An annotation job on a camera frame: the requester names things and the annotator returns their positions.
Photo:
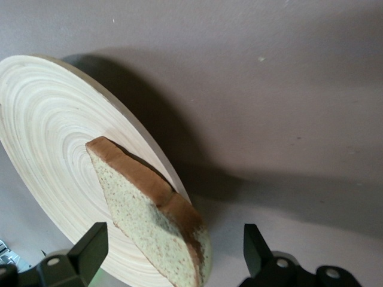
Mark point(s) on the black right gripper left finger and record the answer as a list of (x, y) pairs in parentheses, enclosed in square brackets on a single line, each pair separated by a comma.
[(89, 254)]

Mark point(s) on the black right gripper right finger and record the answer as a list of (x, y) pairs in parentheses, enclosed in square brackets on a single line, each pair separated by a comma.
[(257, 254)]

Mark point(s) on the slice of toast bread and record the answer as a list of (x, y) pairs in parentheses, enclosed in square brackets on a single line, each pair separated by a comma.
[(155, 227)]

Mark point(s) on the round pale wooden plate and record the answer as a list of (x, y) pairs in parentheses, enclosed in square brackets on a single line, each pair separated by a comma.
[(60, 134)]

